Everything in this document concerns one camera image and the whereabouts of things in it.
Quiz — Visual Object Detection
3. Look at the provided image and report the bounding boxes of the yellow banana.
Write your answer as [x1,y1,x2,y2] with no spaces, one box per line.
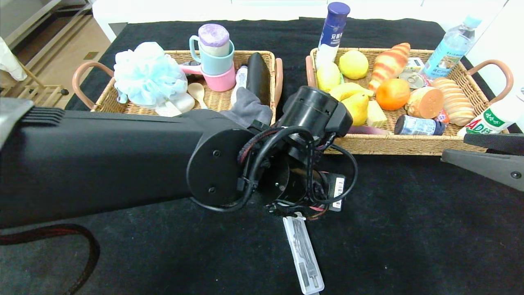
[330,82,374,102]

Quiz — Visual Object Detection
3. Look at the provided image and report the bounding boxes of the yellow pear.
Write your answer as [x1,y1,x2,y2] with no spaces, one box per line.
[341,92,370,127]

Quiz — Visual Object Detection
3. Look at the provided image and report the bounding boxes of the clear plastic compass case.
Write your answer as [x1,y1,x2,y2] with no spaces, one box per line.
[283,216,325,295]

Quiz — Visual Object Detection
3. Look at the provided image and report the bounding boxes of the light blue bath pouf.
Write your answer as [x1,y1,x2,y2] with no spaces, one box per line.
[114,41,189,108]

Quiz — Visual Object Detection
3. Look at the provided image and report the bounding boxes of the small jar with blue lid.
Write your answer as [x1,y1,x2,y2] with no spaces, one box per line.
[394,115,446,136]

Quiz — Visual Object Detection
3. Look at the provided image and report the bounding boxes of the wicker basket with household items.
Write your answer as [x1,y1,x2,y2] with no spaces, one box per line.
[72,50,284,125]

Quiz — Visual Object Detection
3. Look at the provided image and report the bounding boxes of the wicker basket with food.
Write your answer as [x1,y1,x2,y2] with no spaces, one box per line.
[305,47,513,156]

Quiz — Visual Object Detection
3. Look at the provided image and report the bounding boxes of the grey cloth with tag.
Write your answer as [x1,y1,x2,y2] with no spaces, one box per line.
[221,87,273,127]

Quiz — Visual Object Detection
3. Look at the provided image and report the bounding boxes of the white tube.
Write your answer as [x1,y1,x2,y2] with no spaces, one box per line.
[230,65,249,106]

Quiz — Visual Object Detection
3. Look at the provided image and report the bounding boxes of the black oblong case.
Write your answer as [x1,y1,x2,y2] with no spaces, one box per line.
[246,52,271,105]

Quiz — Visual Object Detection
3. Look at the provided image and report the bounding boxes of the teal mug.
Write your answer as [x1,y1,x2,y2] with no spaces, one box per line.
[189,35,235,76]

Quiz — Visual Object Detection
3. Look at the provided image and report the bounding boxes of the oval yellow lemon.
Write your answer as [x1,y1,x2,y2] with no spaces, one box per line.
[316,61,342,93]

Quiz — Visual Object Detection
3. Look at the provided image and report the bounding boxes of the purple eggplant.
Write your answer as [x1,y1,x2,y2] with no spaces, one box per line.
[348,125,391,136]

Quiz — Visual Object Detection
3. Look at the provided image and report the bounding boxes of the purple-topped beige cylinder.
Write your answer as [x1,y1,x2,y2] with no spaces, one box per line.
[198,23,230,57]

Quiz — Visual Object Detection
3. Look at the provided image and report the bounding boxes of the round yellow lemon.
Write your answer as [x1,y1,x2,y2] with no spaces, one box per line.
[338,50,369,80]

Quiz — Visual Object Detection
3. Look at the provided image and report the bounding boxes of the white bottle with blue cap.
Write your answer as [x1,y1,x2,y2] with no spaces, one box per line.
[314,2,350,70]

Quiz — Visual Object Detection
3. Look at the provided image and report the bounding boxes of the orange fruit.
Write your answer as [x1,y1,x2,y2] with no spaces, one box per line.
[375,78,411,111]

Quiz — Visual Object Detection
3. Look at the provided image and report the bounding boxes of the striped croissant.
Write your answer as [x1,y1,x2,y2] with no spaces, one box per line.
[368,43,411,97]

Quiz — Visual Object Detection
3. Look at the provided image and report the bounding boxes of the silver tin can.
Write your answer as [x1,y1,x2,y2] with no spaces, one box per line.
[398,71,430,90]

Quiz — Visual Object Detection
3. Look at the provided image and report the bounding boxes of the round brown bread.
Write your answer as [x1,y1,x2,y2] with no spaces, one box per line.
[405,86,445,120]

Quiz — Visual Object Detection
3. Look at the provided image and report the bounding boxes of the small white green carton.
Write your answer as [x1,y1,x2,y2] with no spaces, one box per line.
[405,57,425,74]

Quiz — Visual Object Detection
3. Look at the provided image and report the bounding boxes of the long ridged bread loaf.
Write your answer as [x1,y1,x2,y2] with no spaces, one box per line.
[431,77,475,127]

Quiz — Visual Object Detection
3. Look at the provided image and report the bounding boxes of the white background table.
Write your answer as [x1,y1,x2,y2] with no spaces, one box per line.
[92,0,508,41]

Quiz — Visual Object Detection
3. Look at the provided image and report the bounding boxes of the clear water bottle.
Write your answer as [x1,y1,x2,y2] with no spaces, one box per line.
[422,13,483,79]

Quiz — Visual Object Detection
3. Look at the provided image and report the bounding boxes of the light wooden rack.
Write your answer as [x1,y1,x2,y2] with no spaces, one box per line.
[0,61,69,108]

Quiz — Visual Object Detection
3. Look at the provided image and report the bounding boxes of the white bottle with green label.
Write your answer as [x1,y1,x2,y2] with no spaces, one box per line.
[458,87,524,136]

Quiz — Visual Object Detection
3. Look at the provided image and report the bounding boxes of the white hanging cloth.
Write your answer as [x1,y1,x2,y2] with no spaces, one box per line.
[0,37,27,82]

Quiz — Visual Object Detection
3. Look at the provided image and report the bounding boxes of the light wooden shelf unit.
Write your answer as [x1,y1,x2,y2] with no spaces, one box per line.
[0,0,93,50]

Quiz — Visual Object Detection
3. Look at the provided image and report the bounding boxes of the cream spoon with blue handle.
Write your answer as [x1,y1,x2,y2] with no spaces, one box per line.
[187,83,207,109]

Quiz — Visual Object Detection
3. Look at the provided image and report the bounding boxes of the black red braided cable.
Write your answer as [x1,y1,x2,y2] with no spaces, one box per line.
[0,223,101,295]

